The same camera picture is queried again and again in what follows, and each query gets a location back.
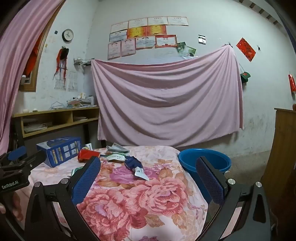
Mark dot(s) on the green and white packet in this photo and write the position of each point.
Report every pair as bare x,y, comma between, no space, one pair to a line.
118,147

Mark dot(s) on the group of wall certificates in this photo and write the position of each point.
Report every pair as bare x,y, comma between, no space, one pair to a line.
143,34

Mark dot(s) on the black and white card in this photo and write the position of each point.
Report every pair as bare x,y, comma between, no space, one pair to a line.
202,39

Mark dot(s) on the red paper wall hanging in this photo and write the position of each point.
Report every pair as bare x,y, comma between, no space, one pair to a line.
245,49

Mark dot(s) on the red hanging packet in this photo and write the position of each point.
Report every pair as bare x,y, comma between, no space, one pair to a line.
292,83

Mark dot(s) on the red wrapper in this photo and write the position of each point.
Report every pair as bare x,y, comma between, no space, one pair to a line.
86,154

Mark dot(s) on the stack of papers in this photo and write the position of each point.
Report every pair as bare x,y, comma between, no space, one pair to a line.
34,127

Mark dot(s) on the blue plastic bucket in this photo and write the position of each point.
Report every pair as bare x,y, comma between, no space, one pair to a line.
203,155

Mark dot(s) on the person's left hand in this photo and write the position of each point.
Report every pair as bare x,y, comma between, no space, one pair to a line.
16,204

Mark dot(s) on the wooden shelf desk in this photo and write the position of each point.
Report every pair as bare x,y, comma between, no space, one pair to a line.
57,112

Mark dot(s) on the small wall shelf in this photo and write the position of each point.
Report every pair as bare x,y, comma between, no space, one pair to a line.
82,62

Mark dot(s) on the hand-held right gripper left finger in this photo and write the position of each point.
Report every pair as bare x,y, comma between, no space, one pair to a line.
85,182

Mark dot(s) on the blue wrapper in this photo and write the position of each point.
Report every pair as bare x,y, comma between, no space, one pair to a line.
133,162

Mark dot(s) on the pink door curtain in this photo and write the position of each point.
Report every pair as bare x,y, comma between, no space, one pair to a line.
16,51

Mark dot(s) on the blue cardboard box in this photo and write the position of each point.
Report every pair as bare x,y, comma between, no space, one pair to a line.
60,150

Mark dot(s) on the floral pink blanket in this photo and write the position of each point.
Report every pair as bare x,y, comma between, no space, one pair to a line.
143,199

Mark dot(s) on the red tassel wall decoration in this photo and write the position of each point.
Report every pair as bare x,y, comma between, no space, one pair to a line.
61,58

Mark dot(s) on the wooden cabinet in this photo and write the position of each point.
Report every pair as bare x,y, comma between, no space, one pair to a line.
283,150

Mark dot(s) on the green landscape photo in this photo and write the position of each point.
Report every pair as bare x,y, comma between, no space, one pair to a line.
190,50
180,47

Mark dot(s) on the stack of books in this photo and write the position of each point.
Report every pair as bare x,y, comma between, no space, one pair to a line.
81,102

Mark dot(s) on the printed wall sheet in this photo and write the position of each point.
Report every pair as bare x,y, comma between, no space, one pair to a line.
60,83
72,81

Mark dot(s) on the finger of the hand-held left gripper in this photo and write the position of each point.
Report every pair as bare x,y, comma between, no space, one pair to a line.
17,153
34,160

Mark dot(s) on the round wall clock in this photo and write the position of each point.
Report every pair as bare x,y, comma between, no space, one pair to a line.
67,35

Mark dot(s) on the green hanging cap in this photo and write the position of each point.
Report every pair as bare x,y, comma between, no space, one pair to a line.
245,77

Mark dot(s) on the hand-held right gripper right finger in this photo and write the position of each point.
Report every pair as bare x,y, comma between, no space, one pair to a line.
210,183

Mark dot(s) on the wooden window frame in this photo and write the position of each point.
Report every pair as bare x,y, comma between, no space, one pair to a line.
38,69

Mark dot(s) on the pink sheet on wall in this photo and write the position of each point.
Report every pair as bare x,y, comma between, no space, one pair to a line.
161,97

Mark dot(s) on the small white wrapper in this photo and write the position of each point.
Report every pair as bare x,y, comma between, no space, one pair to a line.
87,147

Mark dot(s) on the orange cloth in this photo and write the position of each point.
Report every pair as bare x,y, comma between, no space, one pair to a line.
32,58

